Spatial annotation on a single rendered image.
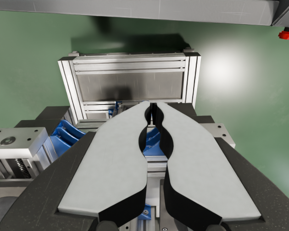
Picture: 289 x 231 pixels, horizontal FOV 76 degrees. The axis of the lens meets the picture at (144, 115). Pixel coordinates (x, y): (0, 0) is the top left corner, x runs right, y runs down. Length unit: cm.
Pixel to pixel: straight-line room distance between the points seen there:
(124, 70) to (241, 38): 81
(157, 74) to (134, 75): 14
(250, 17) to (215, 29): 100
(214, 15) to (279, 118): 162
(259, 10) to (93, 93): 106
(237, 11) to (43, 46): 131
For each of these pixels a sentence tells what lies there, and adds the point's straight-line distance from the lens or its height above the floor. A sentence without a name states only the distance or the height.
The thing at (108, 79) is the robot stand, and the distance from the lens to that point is 122.
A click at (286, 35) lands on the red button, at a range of 63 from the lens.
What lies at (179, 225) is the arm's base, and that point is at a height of 108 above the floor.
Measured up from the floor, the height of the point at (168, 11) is 95.
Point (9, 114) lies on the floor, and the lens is 195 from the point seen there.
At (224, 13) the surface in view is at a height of 95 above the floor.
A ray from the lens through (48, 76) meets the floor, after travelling 159.
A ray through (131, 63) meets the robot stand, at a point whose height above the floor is 23.
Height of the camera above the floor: 132
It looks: 58 degrees down
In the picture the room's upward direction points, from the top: 179 degrees counter-clockwise
